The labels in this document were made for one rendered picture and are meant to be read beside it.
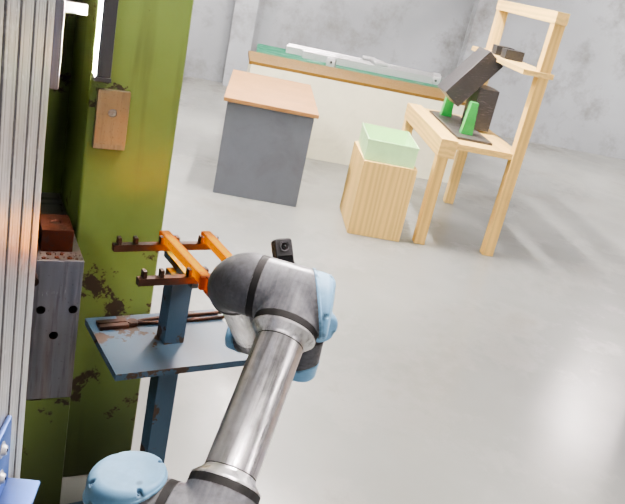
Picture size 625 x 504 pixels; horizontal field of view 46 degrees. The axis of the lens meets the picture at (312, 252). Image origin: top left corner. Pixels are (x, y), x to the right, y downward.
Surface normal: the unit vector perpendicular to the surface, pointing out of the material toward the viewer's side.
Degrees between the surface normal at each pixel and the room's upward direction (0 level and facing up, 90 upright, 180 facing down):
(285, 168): 90
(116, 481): 8
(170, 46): 90
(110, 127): 90
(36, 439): 90
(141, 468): 8
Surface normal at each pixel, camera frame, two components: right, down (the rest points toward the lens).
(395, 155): 0.02, 0.37
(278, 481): 0.20, -0.91
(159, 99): 0.40, 0.41
